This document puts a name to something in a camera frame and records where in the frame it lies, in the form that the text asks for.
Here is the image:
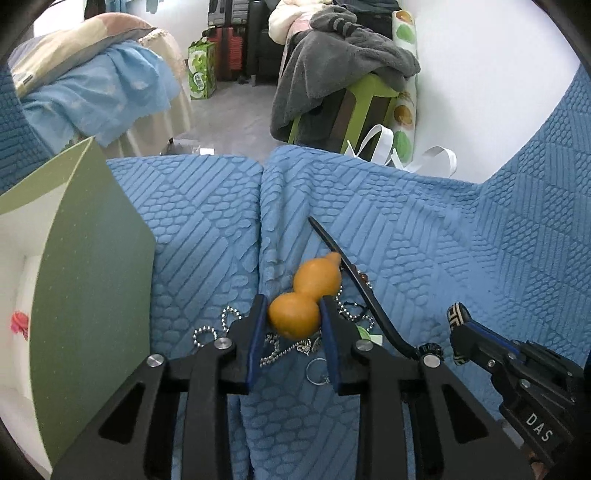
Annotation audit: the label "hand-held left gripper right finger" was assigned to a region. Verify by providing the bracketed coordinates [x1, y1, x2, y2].
[320, 295, 539, 480]

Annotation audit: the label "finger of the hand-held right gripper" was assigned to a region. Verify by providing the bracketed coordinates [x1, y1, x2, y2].
[450, 320, 525, 377]

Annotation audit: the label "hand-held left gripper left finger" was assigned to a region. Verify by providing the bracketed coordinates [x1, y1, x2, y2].
[51, 295, 269, 480]

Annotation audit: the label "keyring with small tool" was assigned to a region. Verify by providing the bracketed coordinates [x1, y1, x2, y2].
[305, 359, 333, 385]

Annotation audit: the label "black beige patterned band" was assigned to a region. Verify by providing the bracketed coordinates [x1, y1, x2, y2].
[446, 302, 472, 366]

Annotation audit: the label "green nail clipper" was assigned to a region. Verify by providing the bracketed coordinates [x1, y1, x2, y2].
[355, 325, 384, 345]

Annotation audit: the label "black hair stick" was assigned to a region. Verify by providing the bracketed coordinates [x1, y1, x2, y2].
[308, 216, 423, 361]

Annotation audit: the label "orange gourd ornament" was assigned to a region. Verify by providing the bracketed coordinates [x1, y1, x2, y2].
[268, 258, 343, 341]

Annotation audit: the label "red bead bracelet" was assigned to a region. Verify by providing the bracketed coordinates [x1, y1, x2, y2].
[341, 271, 376, 325]

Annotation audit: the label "green box with white inside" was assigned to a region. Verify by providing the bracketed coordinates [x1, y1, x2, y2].
[0, 136, 158, 476]

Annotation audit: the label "blue textured sofa cover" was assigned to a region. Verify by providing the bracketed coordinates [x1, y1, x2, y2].
[0, 60, 591, 480]

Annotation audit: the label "white tote bag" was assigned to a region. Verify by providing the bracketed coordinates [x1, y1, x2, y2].
[344, 124, 458, 178]

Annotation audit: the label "clear plastic bag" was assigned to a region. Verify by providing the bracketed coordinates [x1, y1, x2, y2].
[166, 138, 204, 157]

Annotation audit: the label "fruit print rolled mat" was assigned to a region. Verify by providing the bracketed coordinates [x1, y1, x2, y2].
[390, 9, 419, 168]

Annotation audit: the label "red flower ornament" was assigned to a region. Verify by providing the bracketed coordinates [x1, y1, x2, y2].
[10, 310, 32, 342]

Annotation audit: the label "green stool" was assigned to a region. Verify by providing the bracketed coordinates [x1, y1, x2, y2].
[286, 74, 400, 154]

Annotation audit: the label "green shopping bag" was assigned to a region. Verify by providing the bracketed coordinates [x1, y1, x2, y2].
[187, 39, 218, 101]

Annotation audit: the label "grey fleece blanket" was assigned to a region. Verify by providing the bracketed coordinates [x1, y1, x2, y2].
[270, 9, 422, 141]

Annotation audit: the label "red suitcase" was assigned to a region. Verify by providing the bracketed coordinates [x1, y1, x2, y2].
[210, 27, 245, 83]

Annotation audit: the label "light blue bedsheet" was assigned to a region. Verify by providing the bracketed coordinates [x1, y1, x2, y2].
[21, 44, 181, 148]

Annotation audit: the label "black suitcase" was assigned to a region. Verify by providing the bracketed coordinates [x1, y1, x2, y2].
[246, 0, 280, 80]

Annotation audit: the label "dark clothes pile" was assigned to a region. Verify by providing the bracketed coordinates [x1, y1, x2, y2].
[332, 0, 402, 43]

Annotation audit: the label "grey suitcase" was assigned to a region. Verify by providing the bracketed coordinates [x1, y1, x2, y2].
[208, 0, 250, 27]

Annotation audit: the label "beige pink pillow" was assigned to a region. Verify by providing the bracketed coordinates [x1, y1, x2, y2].
[9, 13, 158, 97]

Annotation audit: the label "hanging clothes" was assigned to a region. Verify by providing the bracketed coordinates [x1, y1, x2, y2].
[105, 0, 158, 14]

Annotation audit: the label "silver butterfly pendant chain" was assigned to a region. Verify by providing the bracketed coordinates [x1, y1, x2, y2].
[260, 335, 324, 368]

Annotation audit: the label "silver ball chain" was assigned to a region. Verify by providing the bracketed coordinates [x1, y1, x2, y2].
[193, 305, 243, 348]

